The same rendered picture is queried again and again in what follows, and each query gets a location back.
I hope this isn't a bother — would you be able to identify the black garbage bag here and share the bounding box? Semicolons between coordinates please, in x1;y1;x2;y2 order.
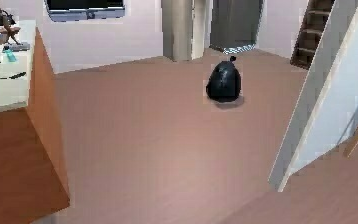
205;55;242;103

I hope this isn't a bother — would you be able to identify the dark grey room door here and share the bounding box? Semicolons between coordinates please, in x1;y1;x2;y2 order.
209;0;264;54

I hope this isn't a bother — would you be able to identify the grey framed window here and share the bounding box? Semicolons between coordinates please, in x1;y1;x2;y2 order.
44;0;126;23

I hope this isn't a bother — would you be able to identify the brown wooden cabinet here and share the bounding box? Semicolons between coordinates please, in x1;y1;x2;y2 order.
0;19;71;224

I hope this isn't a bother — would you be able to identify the dark brown wooden shelf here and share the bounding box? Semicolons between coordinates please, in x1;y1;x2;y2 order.
289;0;337;71

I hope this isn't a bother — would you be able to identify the black pen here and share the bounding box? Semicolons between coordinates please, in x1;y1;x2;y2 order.
8;71;28;80

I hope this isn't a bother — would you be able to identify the teal remote control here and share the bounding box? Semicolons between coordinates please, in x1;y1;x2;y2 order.
3;48;18;63

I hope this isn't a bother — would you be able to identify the dark statuette on base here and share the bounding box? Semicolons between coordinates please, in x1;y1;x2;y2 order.
0;5;31;52

